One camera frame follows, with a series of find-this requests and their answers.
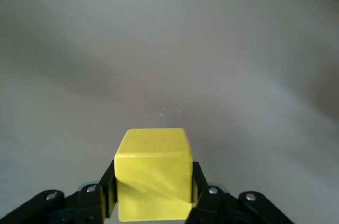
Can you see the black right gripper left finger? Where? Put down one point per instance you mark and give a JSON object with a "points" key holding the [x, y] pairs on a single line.
{"points": [[90, 202]]}

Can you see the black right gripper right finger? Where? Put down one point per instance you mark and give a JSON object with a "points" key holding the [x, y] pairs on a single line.
{"points": [[212, 202]]}

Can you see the yellow cube block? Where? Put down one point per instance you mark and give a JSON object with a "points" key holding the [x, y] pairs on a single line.
{"points": [[153, 171]]}

